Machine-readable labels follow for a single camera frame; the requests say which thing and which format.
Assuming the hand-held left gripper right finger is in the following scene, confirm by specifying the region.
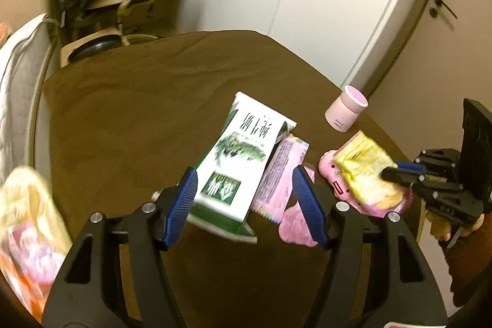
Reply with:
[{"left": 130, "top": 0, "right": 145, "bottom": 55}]
[{"left": 291, "top": 164, "right": 450, "bottom": 328}]

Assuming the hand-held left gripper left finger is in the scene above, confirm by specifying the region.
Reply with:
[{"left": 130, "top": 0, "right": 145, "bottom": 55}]
[{"left": 42, "top": 167, "right": 199, "bottom": 328}]

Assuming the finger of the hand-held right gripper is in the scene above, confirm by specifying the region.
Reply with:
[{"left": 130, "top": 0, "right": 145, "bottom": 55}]
[
  {"left": 395, "top": 148, "right": 462, "bottom": 183},
  {"left": 380, "top": 167, "right": 435, "bottom": 198}
]

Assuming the yellow pink wrapper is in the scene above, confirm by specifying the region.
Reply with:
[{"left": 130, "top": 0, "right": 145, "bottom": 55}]
[{"left": 332, "top": 131, "right": 409, "bottom": 208}]

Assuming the green white snack packet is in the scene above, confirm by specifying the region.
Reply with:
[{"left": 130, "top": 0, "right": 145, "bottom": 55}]
[{"left": 188, "top": 92, "right": 298, "bottom": 244}]

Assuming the cartoon print tissue packet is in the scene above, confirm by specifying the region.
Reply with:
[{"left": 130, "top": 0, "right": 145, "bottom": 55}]
[{"left": 5, "top": 219, "right": 67, "bottom": 283}]

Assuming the yellow plastic bag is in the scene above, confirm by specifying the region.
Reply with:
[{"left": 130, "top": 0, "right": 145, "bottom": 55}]
[{"left": 0, "top": 166, "right": 73, "bottom": 322}]

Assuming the person's right forearm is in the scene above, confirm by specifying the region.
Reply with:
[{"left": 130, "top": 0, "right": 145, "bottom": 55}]
[{"left": 438, "top": 215, "right": 492, "bottom": 307}]

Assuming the person's right hand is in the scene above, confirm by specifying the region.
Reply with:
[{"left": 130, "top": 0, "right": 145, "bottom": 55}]
[{"left": 430, "top": 211, "right": 486, "bottom": 241}]

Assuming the long pink wrapper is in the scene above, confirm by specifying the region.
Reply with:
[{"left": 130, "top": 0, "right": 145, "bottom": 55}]
[{"left": 252, "top": 134, "right": 310, "bottom": 223}]

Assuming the pink plastic toy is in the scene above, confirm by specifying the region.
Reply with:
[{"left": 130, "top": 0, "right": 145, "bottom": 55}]
[{"left": 318, "top": 149, "right": 414, "bottom": 219}]

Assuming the pink cup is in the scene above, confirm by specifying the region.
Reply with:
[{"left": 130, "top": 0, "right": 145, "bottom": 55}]
[{"left": 325, "top": 85, "right": 369, "bottom": 133}]

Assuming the beige door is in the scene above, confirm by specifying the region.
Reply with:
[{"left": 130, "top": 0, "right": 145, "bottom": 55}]
[{"left": 361, "top": 0, "right": 492, "bottom": 179}]

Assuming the black round disc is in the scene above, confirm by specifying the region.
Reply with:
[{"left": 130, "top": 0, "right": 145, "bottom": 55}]
[{"left": 68, "top": 38, "right": 121, "bottom": 63}]

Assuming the cardboard box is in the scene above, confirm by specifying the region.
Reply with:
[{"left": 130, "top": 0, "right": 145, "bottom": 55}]
[{"left": 59, "top": 0, "right": 159, "bottom": 68}]

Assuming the beige chair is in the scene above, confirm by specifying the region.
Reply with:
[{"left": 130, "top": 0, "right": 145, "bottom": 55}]
[{"left": 71, "top": 0, "right": 159, "bottom": 45}]

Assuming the black door handle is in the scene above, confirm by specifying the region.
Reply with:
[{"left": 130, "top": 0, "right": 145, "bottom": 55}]
[{"left": 434, "top": 0, "right": 458, "bottom": 20}]

